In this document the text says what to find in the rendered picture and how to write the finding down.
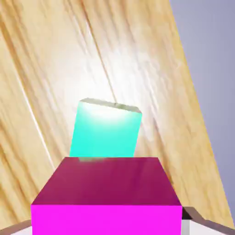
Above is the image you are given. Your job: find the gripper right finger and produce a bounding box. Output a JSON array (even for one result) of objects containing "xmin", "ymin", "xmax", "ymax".
[{"xmin": 181, "ymin": 206, "xmax": 235, "ymax": 235}]

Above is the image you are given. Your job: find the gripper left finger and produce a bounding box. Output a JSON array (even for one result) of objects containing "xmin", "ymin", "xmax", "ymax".
[{"xmin": 0, "ymin": 219, "xmax": 32, "ymax": 235}]

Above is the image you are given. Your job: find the small magenta cube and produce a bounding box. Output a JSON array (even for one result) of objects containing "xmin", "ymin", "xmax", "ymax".
[{"xmin": 30, "ymin": 157, "xmax": 183, "ymax": 235}]

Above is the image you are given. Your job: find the small cyan cube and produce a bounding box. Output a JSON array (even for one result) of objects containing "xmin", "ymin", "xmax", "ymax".
[{"xmin": 69, "ymin": 97, "xmax": 143, "ymax": 158}]

